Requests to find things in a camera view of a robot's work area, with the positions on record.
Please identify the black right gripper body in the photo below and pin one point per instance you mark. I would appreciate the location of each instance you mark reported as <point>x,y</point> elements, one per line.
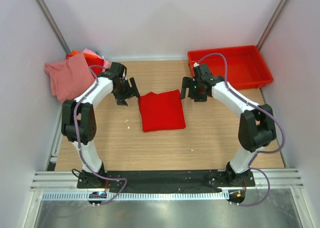
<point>195,92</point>

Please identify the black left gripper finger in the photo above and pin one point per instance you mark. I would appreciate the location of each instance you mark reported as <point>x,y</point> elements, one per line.
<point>133,89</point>
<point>121,102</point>

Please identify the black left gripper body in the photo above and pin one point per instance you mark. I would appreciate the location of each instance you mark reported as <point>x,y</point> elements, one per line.
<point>124,91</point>

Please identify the red t shirt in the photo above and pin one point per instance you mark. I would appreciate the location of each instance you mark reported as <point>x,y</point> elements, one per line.
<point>95,61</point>
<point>163,111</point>

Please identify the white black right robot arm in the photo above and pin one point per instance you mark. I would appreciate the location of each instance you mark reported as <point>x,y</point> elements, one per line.
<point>256,127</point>

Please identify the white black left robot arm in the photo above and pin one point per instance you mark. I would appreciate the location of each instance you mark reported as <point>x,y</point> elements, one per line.
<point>78,122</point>

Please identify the light pink folded t shirt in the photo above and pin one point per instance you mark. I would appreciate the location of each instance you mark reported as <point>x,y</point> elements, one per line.
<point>106,63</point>

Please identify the red folded t shirt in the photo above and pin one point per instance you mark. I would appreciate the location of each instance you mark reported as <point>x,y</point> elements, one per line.
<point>95,61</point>

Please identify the red plastic tray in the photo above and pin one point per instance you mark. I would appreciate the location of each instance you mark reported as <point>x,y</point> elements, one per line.
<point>243,66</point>

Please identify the dusty pink folded t shirt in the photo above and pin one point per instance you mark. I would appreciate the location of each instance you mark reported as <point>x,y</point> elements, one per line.
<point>69,78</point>

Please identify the orange folded t shirt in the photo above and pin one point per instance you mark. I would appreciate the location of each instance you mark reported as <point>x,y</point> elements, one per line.
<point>74,52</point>

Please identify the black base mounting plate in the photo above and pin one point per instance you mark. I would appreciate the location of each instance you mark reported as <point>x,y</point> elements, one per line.
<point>163,182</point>

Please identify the white slotted cable duct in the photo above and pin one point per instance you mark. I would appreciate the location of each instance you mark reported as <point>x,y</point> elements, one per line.
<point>100,196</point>

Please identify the left aluminium frame post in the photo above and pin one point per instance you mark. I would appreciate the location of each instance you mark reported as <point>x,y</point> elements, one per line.
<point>53,25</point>

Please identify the aluminium frame post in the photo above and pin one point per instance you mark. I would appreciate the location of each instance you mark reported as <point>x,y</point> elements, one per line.
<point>279,9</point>
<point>53,25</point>

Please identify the right aluminium frame post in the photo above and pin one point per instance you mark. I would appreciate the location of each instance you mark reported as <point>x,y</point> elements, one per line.
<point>279,9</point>

